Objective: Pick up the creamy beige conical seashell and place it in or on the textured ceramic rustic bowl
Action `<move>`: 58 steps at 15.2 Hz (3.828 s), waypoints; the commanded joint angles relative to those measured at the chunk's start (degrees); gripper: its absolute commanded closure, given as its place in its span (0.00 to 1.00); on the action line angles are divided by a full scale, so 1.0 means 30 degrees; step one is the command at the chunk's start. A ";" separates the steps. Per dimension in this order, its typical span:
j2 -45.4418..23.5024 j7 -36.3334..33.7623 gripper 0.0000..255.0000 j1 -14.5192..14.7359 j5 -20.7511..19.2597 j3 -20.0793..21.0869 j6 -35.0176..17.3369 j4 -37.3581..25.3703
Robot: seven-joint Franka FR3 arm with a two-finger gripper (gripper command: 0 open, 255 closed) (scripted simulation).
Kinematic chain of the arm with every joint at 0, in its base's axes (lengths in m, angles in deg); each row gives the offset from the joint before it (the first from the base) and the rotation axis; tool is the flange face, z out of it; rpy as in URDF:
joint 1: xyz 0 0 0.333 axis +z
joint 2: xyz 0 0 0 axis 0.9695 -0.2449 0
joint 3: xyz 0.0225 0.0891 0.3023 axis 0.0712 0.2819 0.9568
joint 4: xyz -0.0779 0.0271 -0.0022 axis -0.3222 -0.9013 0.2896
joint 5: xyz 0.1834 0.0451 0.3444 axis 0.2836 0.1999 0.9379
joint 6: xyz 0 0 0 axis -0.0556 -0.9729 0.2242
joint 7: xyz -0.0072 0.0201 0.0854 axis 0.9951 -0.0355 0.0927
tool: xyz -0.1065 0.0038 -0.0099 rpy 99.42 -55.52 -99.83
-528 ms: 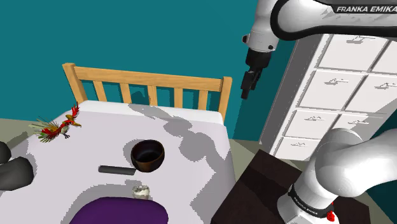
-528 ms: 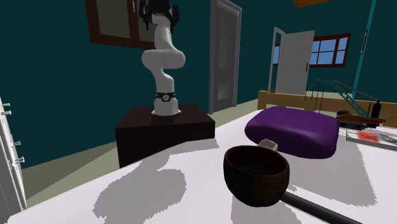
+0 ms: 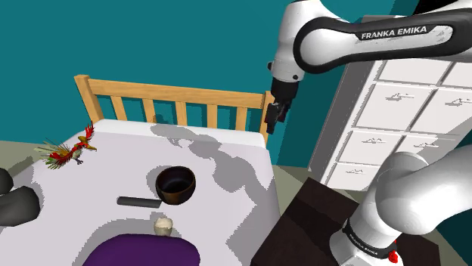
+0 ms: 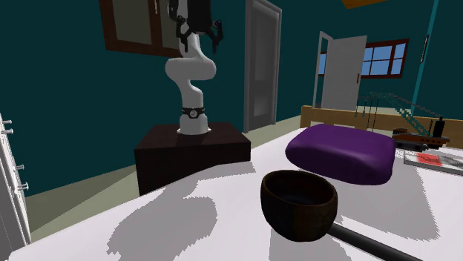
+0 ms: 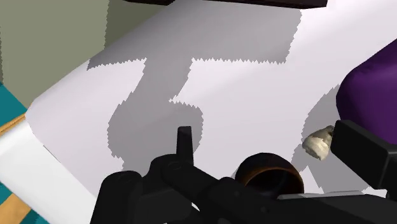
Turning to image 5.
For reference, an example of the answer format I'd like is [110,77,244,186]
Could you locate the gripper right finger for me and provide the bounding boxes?
[330,118,397,200]

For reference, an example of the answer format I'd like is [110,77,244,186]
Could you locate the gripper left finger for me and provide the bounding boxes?
[90,125,237,224]

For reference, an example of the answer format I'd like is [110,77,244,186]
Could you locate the crumpled white lump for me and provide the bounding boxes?
[302,125,335,162]

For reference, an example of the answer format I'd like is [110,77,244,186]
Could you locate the purple cushion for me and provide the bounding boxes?
[335,38,397,146]

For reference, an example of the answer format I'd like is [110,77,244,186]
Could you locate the dark brown cup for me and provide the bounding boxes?
[234,152,305,200]

